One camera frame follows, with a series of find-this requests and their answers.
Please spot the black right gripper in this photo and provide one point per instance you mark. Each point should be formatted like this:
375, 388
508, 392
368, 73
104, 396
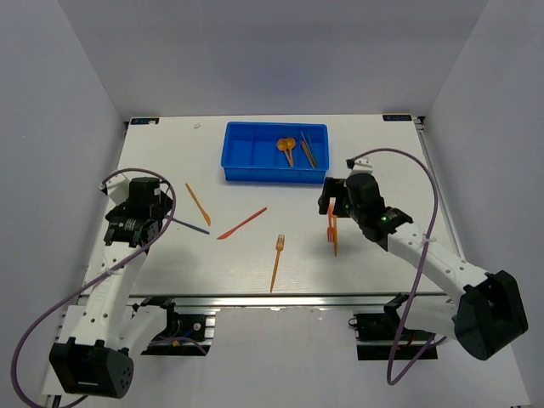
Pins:
332, 188

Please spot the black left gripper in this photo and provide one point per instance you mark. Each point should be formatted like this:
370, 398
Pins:
165, 206

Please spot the orange chopstick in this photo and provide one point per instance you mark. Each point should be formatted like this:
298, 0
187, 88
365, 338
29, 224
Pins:
310, 154
307, 154

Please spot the orange spoon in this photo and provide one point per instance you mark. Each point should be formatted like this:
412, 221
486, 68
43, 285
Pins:
291, 143
282, 145

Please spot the grey-blue chopstick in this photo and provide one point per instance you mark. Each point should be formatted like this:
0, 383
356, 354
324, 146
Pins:
307, 150
311, 147

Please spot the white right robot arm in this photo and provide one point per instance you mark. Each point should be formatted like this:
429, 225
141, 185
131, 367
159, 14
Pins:
485, 311

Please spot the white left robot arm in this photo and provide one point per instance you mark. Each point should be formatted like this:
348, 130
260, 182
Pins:
97, 357

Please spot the blue chopstick left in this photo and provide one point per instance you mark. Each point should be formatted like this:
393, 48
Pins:
191, 226

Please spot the red-orange fork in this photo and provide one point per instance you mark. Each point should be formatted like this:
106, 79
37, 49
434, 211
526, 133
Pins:
330, 228

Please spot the orange plastic knife left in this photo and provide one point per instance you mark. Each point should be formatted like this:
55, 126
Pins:
204, 214

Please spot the left table label sticker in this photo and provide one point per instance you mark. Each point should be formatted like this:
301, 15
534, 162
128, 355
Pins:
141, 121

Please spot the table label sticker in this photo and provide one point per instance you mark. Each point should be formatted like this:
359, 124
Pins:
141, 121
397, 117

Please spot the blue divided plastic bin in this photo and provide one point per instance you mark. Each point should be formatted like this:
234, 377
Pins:
250, 155

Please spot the red-orange plastic knife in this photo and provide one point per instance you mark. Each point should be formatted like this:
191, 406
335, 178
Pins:
231, 231

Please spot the right table label sticker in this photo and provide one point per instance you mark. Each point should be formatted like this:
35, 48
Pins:
397, 117

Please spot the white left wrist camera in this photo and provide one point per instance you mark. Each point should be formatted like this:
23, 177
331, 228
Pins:
116, 188

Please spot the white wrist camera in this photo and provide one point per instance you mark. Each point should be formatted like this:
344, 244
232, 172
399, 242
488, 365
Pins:
360, 165
116, 188

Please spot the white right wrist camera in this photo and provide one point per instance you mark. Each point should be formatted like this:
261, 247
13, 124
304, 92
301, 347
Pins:
360, 165

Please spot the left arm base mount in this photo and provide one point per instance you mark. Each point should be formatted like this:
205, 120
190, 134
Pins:
185, 333

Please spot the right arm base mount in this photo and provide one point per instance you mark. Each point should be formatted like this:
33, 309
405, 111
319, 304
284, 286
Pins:
375, 320

